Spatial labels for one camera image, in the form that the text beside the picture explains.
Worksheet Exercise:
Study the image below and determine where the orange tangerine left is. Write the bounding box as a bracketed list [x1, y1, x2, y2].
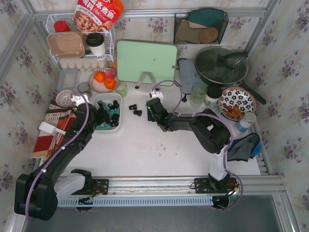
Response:
[94, 71, 106, 83]

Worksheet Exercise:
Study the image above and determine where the clear plastic bottle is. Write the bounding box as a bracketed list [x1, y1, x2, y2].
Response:
[208, 102, 219, 110]

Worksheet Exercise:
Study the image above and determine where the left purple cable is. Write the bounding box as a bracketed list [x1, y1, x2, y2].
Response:
[25, 93, 90, 222]

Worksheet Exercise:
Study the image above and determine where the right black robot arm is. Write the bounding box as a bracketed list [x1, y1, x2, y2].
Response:
[146, 91, 233, 181]

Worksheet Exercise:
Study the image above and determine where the green glass cup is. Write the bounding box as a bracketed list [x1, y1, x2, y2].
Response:
[190, 83, 208, 108]
[115, 81, 127, 97]

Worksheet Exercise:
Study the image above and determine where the blue grey cloth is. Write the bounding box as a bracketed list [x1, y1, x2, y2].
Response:
[227, 133, 262, 162]

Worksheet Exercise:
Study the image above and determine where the orange tangerine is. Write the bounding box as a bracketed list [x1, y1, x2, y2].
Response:
[94, 71, 106, 83]
[104, 78, 116, 89]

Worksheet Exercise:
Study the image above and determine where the teal coffee capsule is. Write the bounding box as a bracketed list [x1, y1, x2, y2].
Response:
[109, 108, 120, 116]
[96, 123, 112, 131]

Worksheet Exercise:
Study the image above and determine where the grey glass cup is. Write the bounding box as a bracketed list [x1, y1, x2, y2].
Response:
[77, 82, 92, 97]

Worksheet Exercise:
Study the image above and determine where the black frying pan with lid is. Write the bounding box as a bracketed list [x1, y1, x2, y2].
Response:
[194, 46, 267, 105]

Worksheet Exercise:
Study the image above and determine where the cork round coaster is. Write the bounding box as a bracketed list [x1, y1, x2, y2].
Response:
[199, 27, 219, 44]

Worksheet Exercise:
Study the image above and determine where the green glass cup right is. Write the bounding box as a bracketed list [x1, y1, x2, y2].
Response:
[190, 83, 208, 108]

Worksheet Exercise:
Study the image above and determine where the clear blue-rimmed container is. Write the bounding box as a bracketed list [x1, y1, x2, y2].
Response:
[56, 69, 78, 91]

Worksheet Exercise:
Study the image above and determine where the red snack bag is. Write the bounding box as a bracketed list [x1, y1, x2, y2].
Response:
[73, 0, 124, 32]

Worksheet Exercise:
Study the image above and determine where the egg carton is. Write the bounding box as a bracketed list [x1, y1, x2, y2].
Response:
[59, 60, 110, 72]

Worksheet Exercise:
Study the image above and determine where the green glass cup left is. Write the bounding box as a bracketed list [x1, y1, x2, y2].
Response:
[115, 81, 127, 97]

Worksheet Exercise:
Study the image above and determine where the white lattice bowl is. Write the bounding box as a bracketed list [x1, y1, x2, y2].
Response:
[56, 90, 73, 108]

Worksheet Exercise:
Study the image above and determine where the pink fruit plate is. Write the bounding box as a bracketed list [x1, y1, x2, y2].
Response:
[88, 68, 120, 93]

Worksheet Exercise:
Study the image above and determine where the white salt bottle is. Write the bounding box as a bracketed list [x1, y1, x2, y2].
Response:
[234, 112, 256, 134]

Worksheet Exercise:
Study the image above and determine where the black mesh organizer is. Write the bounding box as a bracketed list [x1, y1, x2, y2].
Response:
[173, 11, 229, 44]

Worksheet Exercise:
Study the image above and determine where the black lidded jar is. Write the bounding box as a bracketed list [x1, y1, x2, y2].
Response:
[204, 85, 222, 107]

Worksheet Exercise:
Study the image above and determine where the white wire rack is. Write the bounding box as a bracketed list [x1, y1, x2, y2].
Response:
[45, 13, 115, 63]

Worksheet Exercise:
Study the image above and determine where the metal cutting board stand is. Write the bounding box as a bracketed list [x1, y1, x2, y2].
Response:
[135, 72, 160, 91]

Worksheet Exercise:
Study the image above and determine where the red lidded jar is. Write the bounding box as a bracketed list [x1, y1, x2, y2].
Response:
[54, 20, 70, 33]

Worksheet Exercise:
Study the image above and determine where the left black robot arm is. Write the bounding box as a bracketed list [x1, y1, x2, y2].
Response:
[14, 93, 103, 221]

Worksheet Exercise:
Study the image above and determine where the white spatula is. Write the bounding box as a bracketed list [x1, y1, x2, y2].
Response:
[39, 121, 66, 135]

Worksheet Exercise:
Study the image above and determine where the teal plate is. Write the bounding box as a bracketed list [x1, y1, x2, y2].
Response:
[187, 8, 225, 30]

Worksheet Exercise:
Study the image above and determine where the green cutting board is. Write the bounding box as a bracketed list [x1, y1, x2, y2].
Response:
[116, 41, 177, 83]

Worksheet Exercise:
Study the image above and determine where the white cup black lid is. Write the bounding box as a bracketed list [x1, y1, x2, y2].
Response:
[86, 32, 106, 55]

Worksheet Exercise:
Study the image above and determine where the floral patterned plate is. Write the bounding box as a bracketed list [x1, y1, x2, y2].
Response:
[218, 87, 257, 121]

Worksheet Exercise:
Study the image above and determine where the white storage basket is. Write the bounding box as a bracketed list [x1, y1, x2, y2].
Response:
[93, 92, 122, 133]

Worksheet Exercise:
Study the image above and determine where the orange tangerine right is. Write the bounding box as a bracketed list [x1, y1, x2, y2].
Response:
[104, 78, 116, 89]

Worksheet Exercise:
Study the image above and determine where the beige food container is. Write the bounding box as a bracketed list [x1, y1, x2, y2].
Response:
[47, 31, 86, 59]

